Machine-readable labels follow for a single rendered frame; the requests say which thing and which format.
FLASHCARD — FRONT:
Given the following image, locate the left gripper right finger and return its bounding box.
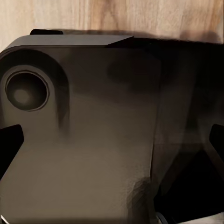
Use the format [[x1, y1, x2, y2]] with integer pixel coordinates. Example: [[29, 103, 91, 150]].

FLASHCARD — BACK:
[[209, 124, 224, 161]]

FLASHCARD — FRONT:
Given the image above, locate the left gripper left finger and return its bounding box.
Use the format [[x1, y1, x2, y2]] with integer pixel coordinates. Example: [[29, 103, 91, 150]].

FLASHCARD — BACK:
[[0, 124, 24, 180]]

